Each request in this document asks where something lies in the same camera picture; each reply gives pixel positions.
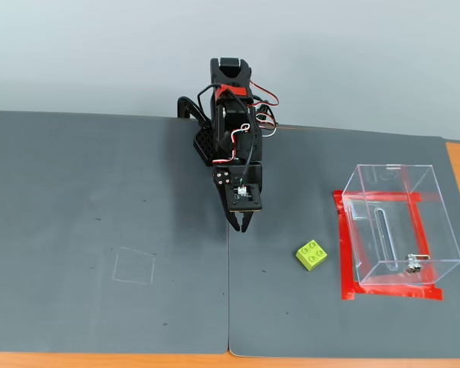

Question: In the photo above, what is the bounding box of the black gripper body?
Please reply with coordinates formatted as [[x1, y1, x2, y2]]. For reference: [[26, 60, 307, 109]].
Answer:
[[229, 163, 264, 188]]

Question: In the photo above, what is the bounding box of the black table clamp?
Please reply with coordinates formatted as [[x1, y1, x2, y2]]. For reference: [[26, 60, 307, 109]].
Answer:
[[177, 95, 212, 127]]

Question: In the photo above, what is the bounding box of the red tape on arm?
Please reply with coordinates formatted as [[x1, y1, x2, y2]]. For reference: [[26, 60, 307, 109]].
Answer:
[[214, 86, 248, 101]]

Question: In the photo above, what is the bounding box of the red floor tape strip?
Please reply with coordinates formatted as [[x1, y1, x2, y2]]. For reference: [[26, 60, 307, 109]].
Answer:
[[333, 189, 445, 205], [408, 199, 440, 285], [340, 282, 445, 302], [335, 199, 357, 302]]

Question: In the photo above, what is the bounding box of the green lego block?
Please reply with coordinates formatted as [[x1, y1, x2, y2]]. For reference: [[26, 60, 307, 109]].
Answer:
[[295, 239, 328, 273]]

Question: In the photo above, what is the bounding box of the red white gripper servo wire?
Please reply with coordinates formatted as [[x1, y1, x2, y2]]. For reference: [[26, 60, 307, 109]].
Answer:
[[229, 123, 251, 162]]

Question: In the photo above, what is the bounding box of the red white arm servo wire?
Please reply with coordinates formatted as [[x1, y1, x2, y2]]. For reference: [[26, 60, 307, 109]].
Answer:
[[249, 81, 281, 108]]

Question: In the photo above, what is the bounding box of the small metal box latch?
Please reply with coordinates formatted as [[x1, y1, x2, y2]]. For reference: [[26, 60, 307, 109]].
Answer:
[[406, 252, 431, 274]]

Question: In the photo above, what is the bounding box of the black camera cable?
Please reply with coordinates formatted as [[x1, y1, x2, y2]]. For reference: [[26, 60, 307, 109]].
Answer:
[[196, 83, 254, 191]]

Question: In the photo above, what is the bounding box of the transparent acrylic box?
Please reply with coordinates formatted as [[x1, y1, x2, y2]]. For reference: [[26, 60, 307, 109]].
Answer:
[[341, 163, 460, 287]]

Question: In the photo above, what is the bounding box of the servo wire bundle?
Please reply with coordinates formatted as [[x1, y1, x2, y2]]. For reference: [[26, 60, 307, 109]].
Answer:
[[254, 109, 279, 138]]

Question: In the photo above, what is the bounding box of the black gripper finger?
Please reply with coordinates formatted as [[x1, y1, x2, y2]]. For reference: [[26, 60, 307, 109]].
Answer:
[[212, 166, 242, 232], [240, 211, 257, 234]]

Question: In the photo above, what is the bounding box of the black wrist camera board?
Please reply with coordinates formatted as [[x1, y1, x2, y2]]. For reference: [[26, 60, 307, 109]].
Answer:
[[225, 182, 263, 215]]

